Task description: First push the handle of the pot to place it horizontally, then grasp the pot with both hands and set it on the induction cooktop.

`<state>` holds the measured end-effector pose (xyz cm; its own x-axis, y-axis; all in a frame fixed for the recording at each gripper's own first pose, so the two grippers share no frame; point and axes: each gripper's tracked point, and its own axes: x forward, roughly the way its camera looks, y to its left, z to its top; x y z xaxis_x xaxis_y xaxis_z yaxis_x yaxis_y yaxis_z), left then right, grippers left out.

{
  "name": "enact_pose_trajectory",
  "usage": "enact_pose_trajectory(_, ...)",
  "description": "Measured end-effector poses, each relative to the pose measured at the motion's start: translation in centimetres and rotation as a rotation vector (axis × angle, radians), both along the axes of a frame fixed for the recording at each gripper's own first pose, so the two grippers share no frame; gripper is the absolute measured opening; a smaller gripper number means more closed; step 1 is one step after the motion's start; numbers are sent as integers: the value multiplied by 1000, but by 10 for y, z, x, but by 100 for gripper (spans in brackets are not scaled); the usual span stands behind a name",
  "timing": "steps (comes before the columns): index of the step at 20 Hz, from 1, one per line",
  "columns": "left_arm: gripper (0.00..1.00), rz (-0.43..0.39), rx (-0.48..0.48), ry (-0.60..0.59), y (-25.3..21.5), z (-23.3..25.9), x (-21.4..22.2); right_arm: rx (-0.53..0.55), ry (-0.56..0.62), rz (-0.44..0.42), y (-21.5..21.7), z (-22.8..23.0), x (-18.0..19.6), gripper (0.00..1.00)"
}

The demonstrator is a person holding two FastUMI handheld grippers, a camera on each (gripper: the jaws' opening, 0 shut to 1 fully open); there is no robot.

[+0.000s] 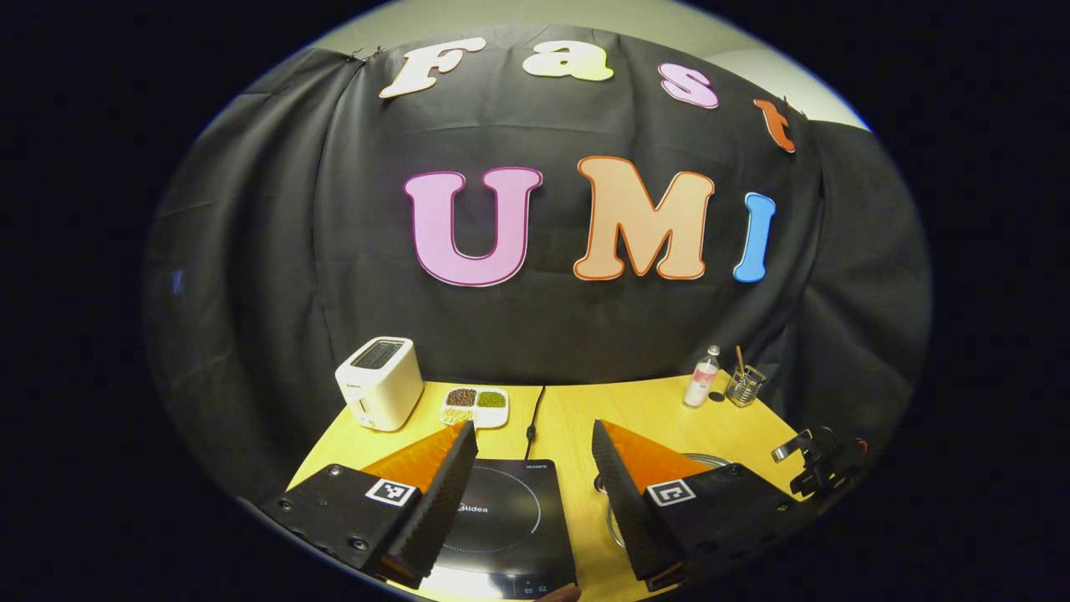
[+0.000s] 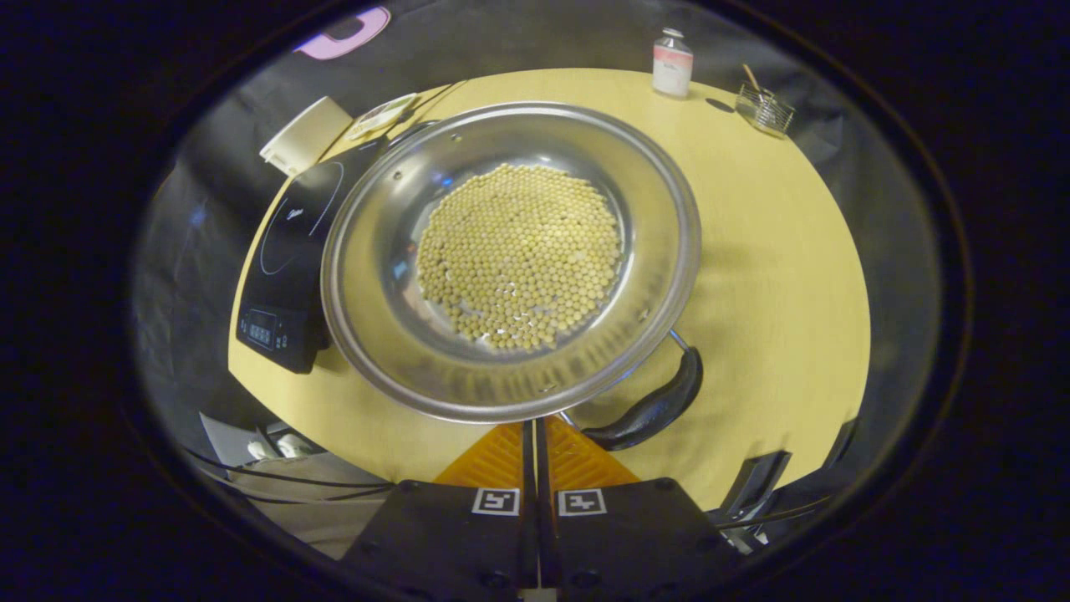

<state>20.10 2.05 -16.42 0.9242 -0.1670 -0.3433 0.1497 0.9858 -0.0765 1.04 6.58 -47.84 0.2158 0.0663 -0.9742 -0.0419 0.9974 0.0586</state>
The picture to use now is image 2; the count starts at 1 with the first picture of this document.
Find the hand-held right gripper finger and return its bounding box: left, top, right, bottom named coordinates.
left=339, top=418, right=537, bottom=602
left=536, top=416, right=745, bottom=602

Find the stainless steel pot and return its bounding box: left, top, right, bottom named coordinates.
left=322, top=102, right=705, bottom=452

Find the black induction cooktop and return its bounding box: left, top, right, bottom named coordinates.
left=236, top=125, right=436, bottom=375

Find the pile of yellow soybeans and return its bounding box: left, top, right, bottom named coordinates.
left=415, top=163, right=624, bottom=352

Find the white divided bean tray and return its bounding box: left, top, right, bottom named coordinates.
left=344, top=92, right=419, bottom=141

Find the white toaster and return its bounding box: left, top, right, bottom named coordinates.
left=259, top=96, right=354, bottom=176

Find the small white bottle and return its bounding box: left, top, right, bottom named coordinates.
left=652, top=28, right=695, bottom=99

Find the thin black cable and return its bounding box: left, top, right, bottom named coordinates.
left=201, top=477, right=394, bottom=506
left=180, top=447, right=394, bottom=491

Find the black power cable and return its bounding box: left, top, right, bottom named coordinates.
left=410, top=79, right=469, bottom=118

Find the wire mesh basket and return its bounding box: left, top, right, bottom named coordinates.
left=736, top=84, right=795, bottom=139

